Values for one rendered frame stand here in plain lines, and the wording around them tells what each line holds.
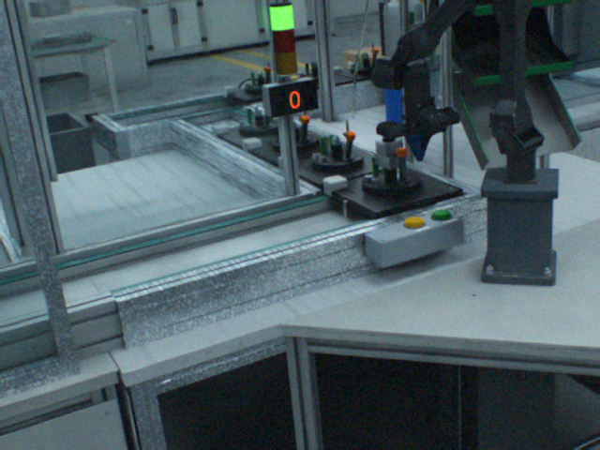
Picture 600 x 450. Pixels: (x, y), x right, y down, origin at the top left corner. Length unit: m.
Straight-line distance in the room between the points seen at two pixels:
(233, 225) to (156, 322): 0.39
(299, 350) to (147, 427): 0.32
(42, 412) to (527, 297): 0.93
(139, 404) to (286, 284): 0.38
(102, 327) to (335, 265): 0.49
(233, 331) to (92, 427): 0.31
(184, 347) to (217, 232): 0.39
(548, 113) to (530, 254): 0.59
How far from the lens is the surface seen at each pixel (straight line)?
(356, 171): 2.03
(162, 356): 1.48
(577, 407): 2.83
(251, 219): 1.83
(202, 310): 1.55
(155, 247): 1.77
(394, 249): 1.63
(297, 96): 1.82
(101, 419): 1.51
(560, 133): 2.10
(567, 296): 1.61
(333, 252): 1.64
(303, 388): 1.62
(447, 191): 1.85
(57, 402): 1.48
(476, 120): 2.00
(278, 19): 1.79
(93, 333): 1.51
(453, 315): 1.53
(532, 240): 1.62
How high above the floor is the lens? 1.58
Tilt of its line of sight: 21 degrees down
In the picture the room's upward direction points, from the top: 5 degrees counter-clockwise
